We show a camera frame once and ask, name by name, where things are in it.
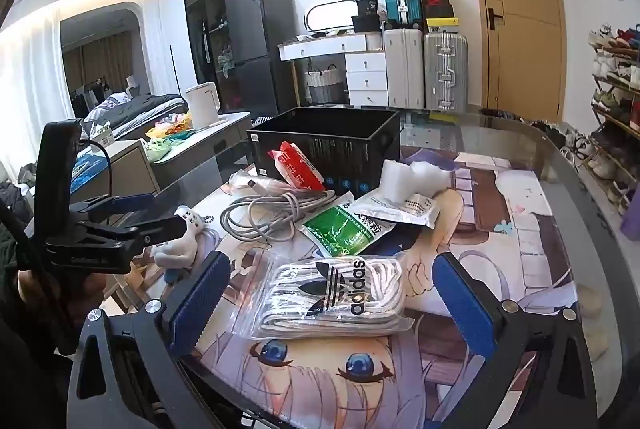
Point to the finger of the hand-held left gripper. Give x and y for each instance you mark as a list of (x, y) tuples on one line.
[(150, 229), (132, 204)]

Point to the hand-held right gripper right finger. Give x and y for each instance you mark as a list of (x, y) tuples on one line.
[(460, 309)]

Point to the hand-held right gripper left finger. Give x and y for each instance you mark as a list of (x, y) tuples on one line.
[(200, 299)]

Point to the white plush toy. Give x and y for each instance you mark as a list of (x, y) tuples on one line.
[(186, 239)]

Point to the bagged white socks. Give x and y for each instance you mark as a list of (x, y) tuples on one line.
[(325, 299)]

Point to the red white tissue packet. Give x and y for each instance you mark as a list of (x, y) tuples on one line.
[(300, 169)]

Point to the black storage box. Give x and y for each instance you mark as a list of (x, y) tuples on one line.
[(320, 159)]

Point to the beige cabinet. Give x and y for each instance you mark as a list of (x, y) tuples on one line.
[(135, 174)]

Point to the pile of colourful packets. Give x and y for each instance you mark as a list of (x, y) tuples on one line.
[(167, 134)]

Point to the white curtain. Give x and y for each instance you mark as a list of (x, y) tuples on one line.
[(25, 99)]

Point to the bed with grey bedding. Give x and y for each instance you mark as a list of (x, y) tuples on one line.
[(135, 109)]

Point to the printed desk mat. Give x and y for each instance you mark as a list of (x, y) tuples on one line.
[(525, 234)]

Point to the grey white side table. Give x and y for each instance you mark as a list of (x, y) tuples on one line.
[(215, 134)]

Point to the white flat packet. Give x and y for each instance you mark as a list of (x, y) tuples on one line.
[(395, 211)]

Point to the white electric kettle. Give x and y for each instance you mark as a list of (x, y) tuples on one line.
[(202, 106)]

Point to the green white packet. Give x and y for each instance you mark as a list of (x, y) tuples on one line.
[(335, 229)]

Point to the purple bag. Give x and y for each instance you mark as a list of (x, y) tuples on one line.
[(631, 216)]

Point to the shoes beside door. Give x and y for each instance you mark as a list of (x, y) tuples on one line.
[(570, 141)]

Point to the dark grey fridge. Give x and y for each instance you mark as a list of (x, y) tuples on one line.
[(260, 44)]

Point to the black glass wardrobe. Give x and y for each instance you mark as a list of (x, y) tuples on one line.
[(205, 9)]

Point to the woven laundry basket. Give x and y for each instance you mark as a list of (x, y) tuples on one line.
[(325, 84)]

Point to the silver suitcase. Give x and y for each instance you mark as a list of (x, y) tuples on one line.
[(445, 74)]

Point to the white suitcase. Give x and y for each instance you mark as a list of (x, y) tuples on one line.
[(402, 69)]

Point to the wooden shoe rack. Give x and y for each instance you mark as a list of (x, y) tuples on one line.
[(617, 119)]

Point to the white dresser with drawers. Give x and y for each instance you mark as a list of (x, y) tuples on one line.
[(365, 74)]

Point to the oval mirror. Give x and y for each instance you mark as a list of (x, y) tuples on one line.
[(330, 16)]

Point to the wooden door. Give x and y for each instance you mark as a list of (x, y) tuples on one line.
[(520, 34)]

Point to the rows of shoes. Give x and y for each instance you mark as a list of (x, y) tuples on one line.
[(612, 69)]

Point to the yellow black shoe box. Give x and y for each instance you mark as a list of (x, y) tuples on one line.
[(441, 25)]

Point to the black bag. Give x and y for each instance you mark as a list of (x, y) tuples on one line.
[(365, 14)]

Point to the red black shoe box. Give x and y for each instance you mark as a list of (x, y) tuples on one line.
[(437, 5)]

